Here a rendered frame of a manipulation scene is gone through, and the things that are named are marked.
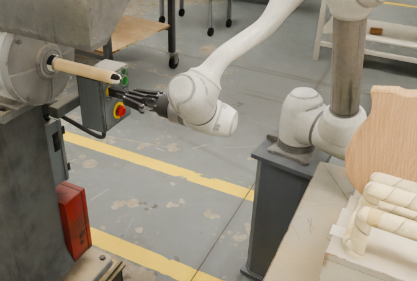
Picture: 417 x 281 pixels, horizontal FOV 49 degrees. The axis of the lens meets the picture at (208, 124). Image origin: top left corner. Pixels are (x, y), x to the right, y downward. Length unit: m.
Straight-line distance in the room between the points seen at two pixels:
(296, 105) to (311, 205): 0.57
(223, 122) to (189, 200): 1.46
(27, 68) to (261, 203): 1.16
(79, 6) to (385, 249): 0.76
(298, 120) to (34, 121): 0.94
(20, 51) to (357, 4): 0.91
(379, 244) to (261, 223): 1.16
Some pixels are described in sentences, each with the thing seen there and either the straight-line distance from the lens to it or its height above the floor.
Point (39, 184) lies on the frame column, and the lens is 1.67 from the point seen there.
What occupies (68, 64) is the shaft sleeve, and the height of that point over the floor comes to 1.26.
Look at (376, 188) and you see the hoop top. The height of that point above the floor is 1.21.
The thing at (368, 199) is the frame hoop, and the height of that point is 1.18.
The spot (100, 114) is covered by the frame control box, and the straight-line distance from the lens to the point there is 1.55.
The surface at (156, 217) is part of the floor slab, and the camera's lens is 2.60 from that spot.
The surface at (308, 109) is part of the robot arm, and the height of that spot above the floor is 0.93.
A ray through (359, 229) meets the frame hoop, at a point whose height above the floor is 1.17.
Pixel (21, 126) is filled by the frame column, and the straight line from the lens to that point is 1.52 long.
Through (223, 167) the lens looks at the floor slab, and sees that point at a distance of 2.98.
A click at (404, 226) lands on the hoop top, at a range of 0.86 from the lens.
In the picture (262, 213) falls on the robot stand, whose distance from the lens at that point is 2.03.
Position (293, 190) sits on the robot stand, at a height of 0.59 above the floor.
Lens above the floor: 1.74
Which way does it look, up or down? 30 degrees down
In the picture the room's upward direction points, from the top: 2 degrees clockwise
